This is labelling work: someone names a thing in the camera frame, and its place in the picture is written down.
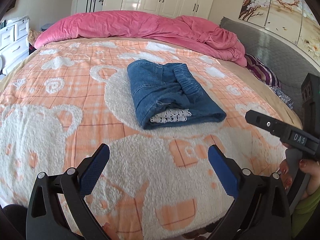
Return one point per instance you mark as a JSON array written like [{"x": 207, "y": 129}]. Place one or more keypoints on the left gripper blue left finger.
[{"x": 91, "y": 168}]

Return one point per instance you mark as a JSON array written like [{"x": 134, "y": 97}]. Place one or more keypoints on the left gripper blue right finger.
[{"x": 226, "y": 170}]

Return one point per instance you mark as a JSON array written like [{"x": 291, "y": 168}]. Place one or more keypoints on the blue denim lace-trimmed pants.
[{"x": 167, "y": 95}]

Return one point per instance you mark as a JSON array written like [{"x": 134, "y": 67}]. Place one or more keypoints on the green sleeve right forearm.
[{"x": 303, "y": 212}]

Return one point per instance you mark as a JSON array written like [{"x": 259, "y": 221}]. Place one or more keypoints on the person's right hand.
[{"x": 299, "y": 174}]

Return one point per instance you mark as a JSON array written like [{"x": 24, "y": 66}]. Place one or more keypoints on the blue floral pillow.
[{"x": 283, "y": 97}]

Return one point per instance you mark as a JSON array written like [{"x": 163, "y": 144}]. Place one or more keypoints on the purple striped pillow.
[{"x": 261, "y": 71}]

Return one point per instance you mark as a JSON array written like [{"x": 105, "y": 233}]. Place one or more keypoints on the orange bear pattern blanket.
[{"x": 68, "y": 97}]

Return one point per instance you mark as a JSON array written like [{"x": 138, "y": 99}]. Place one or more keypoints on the grey padded headboard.
[{"x": 290, "y": 67}]

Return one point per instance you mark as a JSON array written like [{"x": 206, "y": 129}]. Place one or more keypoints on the pink duvet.
[{"x": 194, "y": 33}]

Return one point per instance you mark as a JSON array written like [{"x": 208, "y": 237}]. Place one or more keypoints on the white drawer dresser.
[{"x": 14, "y": 43}]

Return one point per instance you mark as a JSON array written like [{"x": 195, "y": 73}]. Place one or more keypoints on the floral wall painting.
[{"x": 292, "y": 20}]

